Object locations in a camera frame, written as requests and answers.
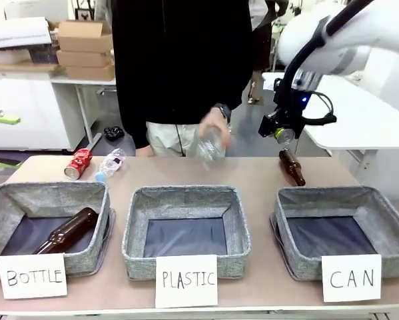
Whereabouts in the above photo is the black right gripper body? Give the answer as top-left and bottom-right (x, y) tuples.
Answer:
(272, 77), (309, 133)

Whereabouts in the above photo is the green metal can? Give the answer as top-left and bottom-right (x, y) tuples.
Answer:
(274, 127), (296, 145)

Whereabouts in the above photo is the clear plastic bottle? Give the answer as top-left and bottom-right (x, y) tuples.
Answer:
(196, 127), (227, 171)

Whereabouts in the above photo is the grey basket labelled bottle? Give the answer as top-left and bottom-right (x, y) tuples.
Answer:
(0, 181), (116, 281)

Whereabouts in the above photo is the crushed red soda can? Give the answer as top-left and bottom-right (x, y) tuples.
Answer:
(63, 148), (94, 181)

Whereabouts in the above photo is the grey basket labelled can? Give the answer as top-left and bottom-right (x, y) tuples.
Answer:
(269, 185), (399, 281)

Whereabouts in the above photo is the grey basket labelled plastic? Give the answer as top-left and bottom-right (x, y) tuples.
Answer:
(121, 185), (252, 280)

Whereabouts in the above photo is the paper sign reading can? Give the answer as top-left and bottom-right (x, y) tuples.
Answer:
(320, 254), (383, 303)

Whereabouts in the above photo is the person's left hand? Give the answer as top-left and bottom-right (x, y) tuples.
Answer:
(199, 105), (234, 148)

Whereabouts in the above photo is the white cabinet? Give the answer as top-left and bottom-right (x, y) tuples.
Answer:
(0, 68), (86, 153)

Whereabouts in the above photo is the brown glass bottle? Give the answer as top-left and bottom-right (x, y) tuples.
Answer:
(278, 149), (307, 187)
(31, 207), (99, 255)

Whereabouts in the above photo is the black wrist watch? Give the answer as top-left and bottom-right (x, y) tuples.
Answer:
(214, 103), (232, 123)

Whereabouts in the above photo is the white table with rounded edge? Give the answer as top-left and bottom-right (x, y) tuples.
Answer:
(260, 71), (399, 181)

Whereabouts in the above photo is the white plastic tub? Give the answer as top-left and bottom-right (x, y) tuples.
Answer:
(0, 48), (32, 65)

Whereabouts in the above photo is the white box with printed label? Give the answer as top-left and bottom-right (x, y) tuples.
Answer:
(0, 17), (53, 51)

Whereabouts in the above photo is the flat closed cardboard box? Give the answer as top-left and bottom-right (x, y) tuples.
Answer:
(55, 49), (113, 68)
(65, 64), (116, 81)

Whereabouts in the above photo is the person in black sweater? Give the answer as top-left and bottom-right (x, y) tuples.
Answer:
(111, 0), (254, 158)

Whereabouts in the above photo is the open cardboard box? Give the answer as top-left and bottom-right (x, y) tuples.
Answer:
(56, 20), (114, 54)

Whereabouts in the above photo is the paper sign reading bottle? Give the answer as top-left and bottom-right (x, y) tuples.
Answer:
(0, 253), (69, 300)

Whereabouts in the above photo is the crushed bottle with blue cap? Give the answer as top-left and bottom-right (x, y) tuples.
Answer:
(95, 147), (127, 183)

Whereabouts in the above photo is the paper sign reading plastic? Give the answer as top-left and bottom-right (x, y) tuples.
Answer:
(154, 254), (219, 309)

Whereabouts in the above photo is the thin black looped camera cable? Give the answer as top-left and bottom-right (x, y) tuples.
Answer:
(300, 91), (337, 127)

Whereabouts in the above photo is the black robot cable hose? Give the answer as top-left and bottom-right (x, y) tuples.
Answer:
(278, 0), (376, 116)

